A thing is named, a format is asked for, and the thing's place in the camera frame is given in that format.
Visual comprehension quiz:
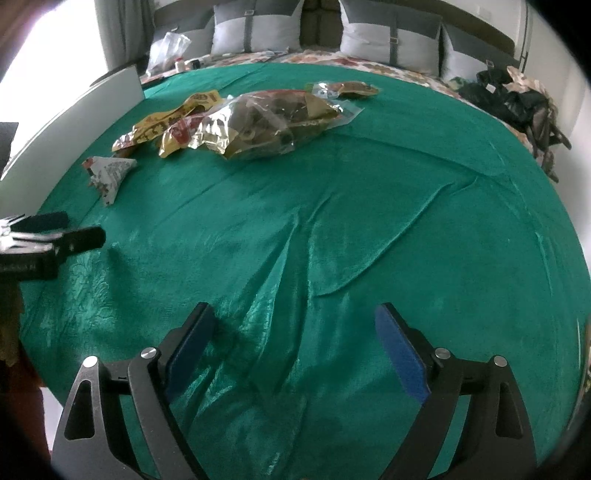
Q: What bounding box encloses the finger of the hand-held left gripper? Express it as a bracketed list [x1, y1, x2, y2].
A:
[0, 211, 69, 233]
[0, 226, 106, 259]

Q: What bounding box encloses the light curtain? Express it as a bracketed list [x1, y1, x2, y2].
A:
[95, 0, 155, 75]

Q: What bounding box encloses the dark grey pillow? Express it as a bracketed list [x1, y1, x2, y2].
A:
[441, 22, 519, 85]
[152, 6, 218, 58]

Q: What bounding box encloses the large clear bag of snacks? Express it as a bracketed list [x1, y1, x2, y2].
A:
[187, 90, 345, 161]

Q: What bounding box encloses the white board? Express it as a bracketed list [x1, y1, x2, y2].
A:
[0, 65, 145, 195]

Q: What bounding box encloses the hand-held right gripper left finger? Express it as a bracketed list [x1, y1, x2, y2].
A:
[51, 301, 218, 480]

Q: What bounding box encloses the brown snack packet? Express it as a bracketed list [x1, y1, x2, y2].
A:
[307, 80, 380, 99]

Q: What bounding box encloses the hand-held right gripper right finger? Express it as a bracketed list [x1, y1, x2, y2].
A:
[374, 302, 539, 480]

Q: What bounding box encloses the reddish brown cloth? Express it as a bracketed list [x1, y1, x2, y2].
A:
[0, 281, 51, 467]

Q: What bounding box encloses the white red triangular snack packet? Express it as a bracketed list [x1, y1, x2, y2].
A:
[82, 156, 138, 207]

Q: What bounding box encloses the clear plastic bag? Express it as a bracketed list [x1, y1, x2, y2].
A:
[145, 32, 192, 75]

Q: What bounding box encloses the grey white strapped pillow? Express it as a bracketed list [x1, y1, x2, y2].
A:
[339, 0, 443, 75]
[211, 0, 305, 56]

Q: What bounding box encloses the pile of dark clothes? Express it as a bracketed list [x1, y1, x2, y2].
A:
[457, 69, 573, 182]

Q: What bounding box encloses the green blanket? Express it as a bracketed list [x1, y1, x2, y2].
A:
[18, 62, 591, 480]

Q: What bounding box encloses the red and gold snack packet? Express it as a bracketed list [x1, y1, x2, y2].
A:
[158, 114, 208, 158]

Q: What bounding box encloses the yellow printed snack packet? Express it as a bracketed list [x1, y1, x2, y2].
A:
[112, 91, 220, 155]

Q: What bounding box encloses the dark upholstered headboard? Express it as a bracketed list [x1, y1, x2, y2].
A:
[152, 0, 518, 56]

